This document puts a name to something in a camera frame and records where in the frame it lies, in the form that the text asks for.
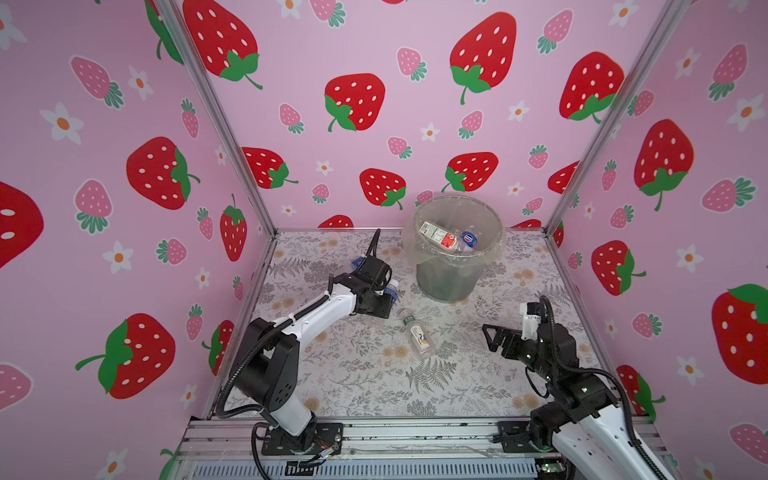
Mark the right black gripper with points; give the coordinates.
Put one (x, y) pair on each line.
(514, 336)

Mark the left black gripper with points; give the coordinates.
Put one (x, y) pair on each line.
(385, 307)

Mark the clear bottle blue label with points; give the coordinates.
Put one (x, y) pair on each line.
(393, 290)
(358, 262)

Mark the clear bottle green cap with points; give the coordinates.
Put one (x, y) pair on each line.
(420, 339)

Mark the small bottle blue label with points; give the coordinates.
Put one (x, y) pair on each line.
(469, 239)

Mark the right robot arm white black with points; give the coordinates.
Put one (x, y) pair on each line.
(585, 421)

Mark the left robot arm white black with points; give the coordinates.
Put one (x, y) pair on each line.
(264, 374)

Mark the mesh waste bin with liner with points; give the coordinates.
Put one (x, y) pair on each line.
(451, 276)

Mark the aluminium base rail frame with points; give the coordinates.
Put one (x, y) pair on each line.
(385, 448)

